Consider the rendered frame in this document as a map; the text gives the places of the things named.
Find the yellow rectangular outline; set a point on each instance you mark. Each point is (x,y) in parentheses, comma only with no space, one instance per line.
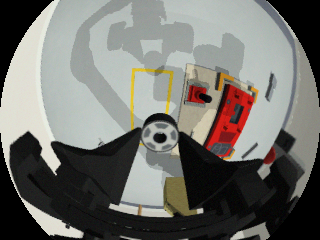
(150,70)

